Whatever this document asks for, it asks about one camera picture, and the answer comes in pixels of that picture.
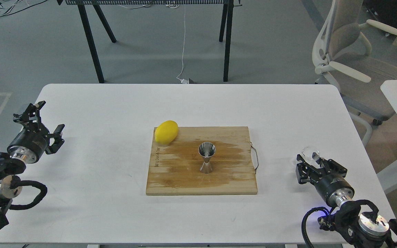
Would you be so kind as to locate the white office chair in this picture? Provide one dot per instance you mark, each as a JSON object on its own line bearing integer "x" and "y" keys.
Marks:
{"x": 341, "y": 56}

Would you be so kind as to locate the black metal frame table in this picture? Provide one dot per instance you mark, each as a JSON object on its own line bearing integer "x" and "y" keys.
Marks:
{"x": 125, "y": 37}

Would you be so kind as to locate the yellow lemon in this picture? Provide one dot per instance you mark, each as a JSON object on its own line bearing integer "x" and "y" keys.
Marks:
{"x": 166, "y": 132}

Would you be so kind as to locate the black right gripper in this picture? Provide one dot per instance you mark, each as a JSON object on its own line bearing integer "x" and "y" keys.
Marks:
{"x": 328, "y": 180}

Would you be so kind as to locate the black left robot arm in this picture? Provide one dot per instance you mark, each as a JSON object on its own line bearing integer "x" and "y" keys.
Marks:
{"x": 11, "y": 185}

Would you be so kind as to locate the wooden cutting board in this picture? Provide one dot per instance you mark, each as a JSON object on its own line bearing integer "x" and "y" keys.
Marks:
{"x": 174, "y": 169}

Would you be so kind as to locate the steel double jigger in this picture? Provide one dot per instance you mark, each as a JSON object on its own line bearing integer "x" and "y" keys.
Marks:
{"x": 206, "y": 150}

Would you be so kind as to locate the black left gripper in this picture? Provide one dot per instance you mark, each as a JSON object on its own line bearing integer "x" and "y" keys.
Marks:
{"x": 29, "y": 144}

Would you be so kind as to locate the small clear glass cup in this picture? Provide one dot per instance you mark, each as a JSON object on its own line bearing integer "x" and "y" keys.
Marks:
{"x": 310, "y": 154}

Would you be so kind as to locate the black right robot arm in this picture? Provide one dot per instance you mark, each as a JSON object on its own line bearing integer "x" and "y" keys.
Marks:
{"x": 358, "y": 222}

